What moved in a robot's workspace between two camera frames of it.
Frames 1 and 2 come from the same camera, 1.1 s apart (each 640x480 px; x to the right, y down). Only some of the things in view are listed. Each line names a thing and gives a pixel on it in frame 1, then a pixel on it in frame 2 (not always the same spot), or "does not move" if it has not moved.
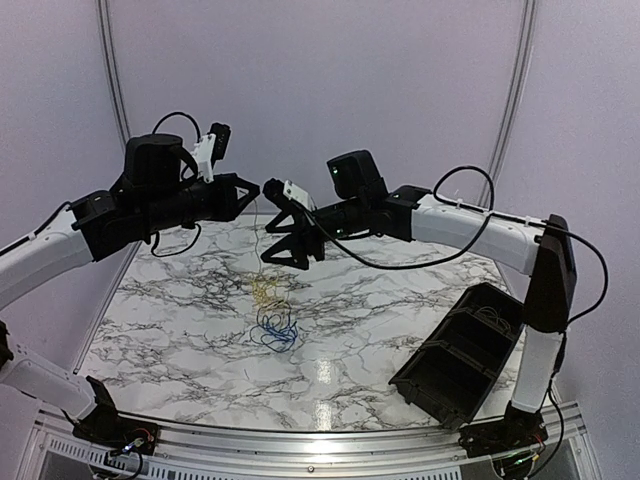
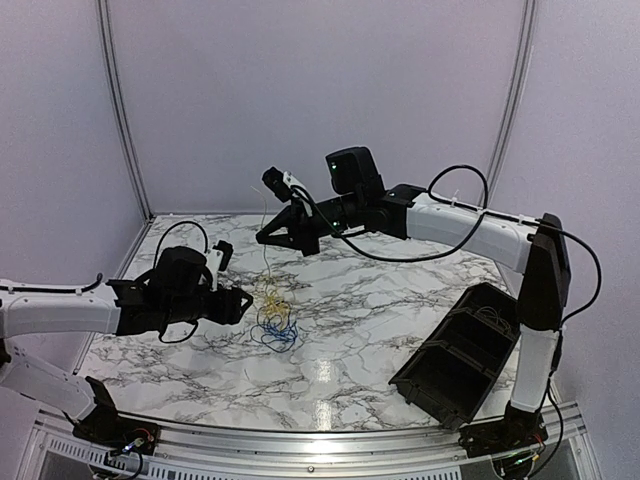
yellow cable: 264,286 → 273,306
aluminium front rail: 53,450 does not move
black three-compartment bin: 451,373 does not move
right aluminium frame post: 513,106 does not move
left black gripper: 228,208 → 228,311
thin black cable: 493,317 does not move
